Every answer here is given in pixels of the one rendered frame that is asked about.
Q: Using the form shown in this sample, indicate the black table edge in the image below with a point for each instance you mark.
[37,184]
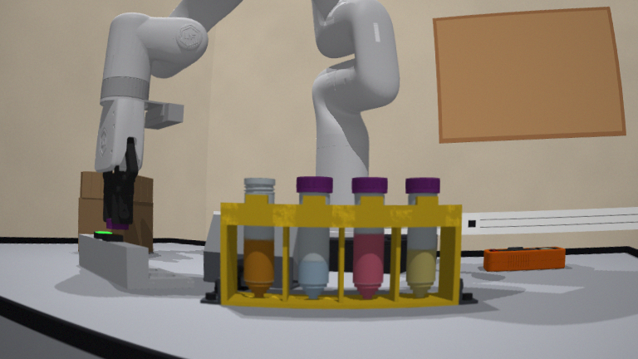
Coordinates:
[108,347]

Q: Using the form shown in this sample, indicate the brown cardboard box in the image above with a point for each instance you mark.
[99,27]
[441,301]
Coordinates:
[90,210]

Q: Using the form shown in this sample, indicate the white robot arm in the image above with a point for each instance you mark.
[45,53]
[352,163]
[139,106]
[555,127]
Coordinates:
[164,46]

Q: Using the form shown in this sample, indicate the grey button housing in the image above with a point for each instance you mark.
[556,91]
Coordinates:
[212,256]

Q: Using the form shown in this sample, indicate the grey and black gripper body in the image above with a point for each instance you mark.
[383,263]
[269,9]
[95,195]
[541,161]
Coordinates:
[121,117]

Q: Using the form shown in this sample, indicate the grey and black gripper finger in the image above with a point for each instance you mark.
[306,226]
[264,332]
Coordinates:
[124,187]
[108,192]

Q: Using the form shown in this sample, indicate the purple screw cap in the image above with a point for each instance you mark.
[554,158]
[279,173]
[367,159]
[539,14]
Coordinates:
[314,184]
[422,185]
[110,225]
[369,185]

